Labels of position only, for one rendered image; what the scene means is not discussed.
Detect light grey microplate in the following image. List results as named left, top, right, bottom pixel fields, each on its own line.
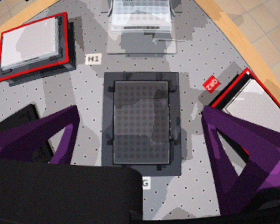
left=1, top=17, right=59, bottom=71
left=111, top=0, right=172, bottom=33

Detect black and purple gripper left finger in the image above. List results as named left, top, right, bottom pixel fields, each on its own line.
left=0, top=105, right=80, bottom=165

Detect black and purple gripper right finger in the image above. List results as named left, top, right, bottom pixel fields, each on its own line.
left=201, top=105, right=280, bottom=216

